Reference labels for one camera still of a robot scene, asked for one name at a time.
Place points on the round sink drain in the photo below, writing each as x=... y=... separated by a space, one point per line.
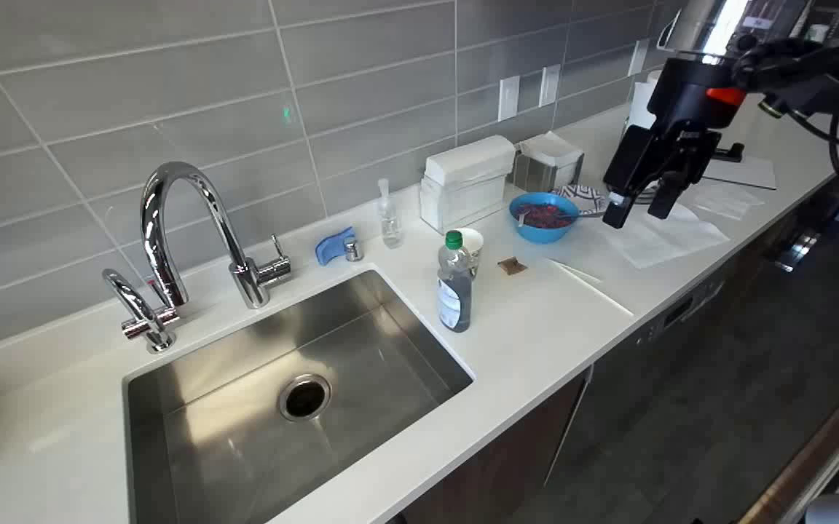
x=303 y=397

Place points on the black bracket object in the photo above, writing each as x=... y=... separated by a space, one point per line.
x=733 y=154

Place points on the tall chrome gooseneck faucet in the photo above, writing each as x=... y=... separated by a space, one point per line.
x=178 y=170

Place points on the white flat board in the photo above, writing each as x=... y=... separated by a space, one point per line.
x=750 y=177

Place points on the patterned small plate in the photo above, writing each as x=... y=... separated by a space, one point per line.
x=589 y=200

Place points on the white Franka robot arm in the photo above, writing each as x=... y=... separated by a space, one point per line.
x=808 y=68

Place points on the blue sponge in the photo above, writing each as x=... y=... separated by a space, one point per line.
x=326 y=247

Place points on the small chrome side tap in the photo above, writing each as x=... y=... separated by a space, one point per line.
x=138 y=305

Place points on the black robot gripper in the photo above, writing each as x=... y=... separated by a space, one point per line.
x=657 y=155

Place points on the small brown square piece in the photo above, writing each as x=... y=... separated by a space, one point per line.
x=511 y=267

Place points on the small metal cylinder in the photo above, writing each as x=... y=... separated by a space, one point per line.
x=354 y=253

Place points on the metal napkin box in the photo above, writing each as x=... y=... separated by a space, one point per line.
x=549 y=162

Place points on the small clear plastic bottle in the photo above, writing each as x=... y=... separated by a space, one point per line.
x=388 y=221

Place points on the clear dish soap bottle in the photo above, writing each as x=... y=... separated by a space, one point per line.
x=455 y=292

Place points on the green bottle cap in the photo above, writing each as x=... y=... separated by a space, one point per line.
x=453 y=240

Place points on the white wall outlet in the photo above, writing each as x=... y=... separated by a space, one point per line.
x=508 y=98
x=549 y=85
x=638 y=58

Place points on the wooden framed panel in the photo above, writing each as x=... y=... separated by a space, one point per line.
x=808 y=456

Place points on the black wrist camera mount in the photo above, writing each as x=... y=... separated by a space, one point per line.
x=685 y=93

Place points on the blue bowl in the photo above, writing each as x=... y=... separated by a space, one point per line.
x=543 y=221

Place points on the thin white paper sheet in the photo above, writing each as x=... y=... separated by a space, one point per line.
x=728 y=203

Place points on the stainless steel sink basin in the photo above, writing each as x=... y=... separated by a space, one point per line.
x=233 y=456

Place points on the clear plastic sheet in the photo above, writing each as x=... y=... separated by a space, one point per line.
x=669 y=243

